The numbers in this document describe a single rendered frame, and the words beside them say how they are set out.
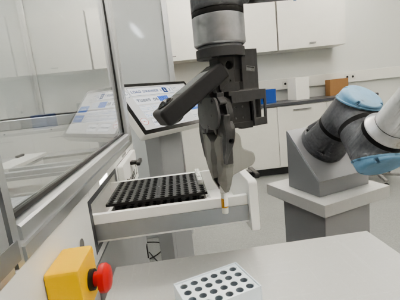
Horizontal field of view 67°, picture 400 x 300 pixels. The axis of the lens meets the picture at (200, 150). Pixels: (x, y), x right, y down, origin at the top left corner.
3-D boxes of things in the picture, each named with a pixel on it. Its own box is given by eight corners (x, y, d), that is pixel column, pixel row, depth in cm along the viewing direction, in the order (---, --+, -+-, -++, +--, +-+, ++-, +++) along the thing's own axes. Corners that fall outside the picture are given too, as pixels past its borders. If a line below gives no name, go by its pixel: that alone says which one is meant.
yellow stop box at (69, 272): (105, 286, 47) (96, 243, 45) (92, 320, 39) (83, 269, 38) (71, 291, 46) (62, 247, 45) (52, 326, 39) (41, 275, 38)
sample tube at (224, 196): (227, 211, 49) (224, 183, 48) (230, 213, 48) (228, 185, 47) (220, 212, 49) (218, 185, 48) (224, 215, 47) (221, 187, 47)
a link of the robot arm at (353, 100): (347, 112, 100) (374, 80, 89) (365, 144, 92) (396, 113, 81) (315, 109, 97) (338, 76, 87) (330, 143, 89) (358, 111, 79)
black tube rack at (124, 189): (202, 193, 85) (200, 171, 84) (210, 218, 68) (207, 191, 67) (122, 204, 84) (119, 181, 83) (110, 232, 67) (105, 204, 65)
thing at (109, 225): (228, 187, 90) (226, 167, 89) (249, 222, 65) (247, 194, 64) (91, 205, 87) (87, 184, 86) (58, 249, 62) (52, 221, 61)
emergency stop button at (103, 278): (116, 281, 45) (111, 256, 44) (111, 298, 41) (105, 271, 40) (95, 284, 45) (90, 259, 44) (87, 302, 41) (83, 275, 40)
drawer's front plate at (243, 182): (233, 189, 92) (230, 153, 90) (261, 231, 63) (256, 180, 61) (227, 190, 92) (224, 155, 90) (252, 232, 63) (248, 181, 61)
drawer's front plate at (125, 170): (138, 176, 121) (134, 149, 119) (128, 200, 92) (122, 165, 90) (134, 177, 121) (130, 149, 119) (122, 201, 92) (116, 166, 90)
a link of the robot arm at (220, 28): (204, 9, 39) (182, 25, 46) (208, 47, 39) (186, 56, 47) (254, 11, 41) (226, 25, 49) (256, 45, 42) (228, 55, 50)
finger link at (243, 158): (262, 189, 46) (257, 128, 45) (228, 197, 44) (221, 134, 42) (251, 186, 49) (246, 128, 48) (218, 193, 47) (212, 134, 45)
